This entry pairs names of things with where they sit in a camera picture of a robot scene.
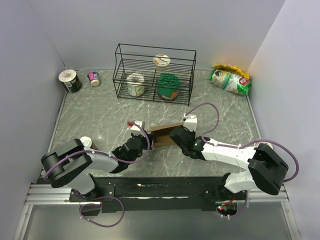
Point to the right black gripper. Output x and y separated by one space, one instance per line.
193 133

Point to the yellow chips bag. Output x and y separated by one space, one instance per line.
232 69

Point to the small purple yogurt cup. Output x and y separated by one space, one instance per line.
93 78

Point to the aluminium rail frame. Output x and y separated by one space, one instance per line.
44 194

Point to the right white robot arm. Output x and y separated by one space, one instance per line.
262 167

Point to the black wire rack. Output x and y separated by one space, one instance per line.
133 58

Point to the white yellow cup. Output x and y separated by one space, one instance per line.
135 84

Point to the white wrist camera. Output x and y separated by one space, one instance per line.
137 127
190 122

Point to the white lidded cup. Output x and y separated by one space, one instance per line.
267 144

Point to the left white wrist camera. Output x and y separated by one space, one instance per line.
137 127

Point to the green lid jar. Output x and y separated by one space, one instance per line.
168 86

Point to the orange yogurt cup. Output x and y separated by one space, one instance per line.
161 62

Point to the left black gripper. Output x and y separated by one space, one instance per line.
150 139

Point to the green chips bag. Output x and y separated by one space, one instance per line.
230 82

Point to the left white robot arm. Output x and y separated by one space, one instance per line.
66 165

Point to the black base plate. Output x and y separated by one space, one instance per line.
158 193

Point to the metal tin can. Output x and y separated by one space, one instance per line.
88 142

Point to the brown cardboard box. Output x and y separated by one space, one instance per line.
160 134

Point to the black can white lid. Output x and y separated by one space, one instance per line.
70 80

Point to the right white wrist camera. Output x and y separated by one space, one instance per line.
190 122

